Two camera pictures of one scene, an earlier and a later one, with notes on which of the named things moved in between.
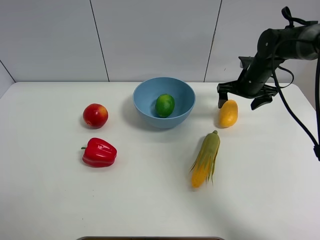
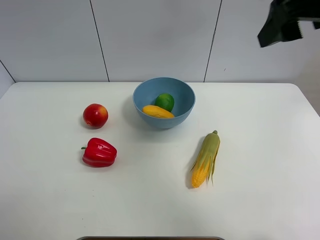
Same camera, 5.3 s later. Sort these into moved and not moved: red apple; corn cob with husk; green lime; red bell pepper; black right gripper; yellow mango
Moved: black right gripper; yellow mango
Not moved: green lime; corn cob with husk; red bell pepper; red apple
